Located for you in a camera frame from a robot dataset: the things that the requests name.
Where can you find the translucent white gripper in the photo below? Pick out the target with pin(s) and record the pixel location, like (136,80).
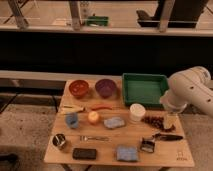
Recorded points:
(169,120)

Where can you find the small grey blue towel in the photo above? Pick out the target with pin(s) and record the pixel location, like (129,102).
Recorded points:
(114,122)

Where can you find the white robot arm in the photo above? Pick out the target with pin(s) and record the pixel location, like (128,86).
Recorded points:
(187,87)

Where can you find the purple bowl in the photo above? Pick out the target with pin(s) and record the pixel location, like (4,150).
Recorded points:
(105,87)

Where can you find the red orange bowl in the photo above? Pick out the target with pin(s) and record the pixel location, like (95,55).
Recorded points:
(79,88)

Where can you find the red grape bunch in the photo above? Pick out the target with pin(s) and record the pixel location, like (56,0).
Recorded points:
(157,122)

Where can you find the white plastic cup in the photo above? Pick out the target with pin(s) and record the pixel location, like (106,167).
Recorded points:
(137,112)

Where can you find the green plastic tray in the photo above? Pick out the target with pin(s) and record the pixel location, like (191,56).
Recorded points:
(145,89)

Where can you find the blue sponge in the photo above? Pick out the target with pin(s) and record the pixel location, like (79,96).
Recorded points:
(126,153)

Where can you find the red chili pepper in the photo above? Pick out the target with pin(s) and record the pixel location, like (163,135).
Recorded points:
(100,107)

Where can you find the yellow apple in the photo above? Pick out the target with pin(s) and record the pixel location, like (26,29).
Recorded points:
(93,117)

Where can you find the wooden folding table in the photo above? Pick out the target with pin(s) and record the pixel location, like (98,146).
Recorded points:
(167,154)

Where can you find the silver fork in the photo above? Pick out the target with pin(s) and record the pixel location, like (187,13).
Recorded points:
(86,138)

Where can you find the blue cup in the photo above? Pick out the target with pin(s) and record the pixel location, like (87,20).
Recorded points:
(71,120)

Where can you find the black sponge block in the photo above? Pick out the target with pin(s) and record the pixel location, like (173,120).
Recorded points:
(83,153)

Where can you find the yellow banana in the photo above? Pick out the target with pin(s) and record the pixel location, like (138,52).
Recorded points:
(71,109)

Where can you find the dark machine on shelf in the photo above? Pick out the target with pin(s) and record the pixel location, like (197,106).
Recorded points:
(185,14)

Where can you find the metal cup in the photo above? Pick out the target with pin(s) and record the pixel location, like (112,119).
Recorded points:
(59,141)

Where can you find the green box on shelf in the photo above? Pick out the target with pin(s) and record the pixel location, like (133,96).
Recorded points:
(97,20)

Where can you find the black handled knife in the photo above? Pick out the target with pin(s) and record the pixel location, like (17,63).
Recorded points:
(167,137)

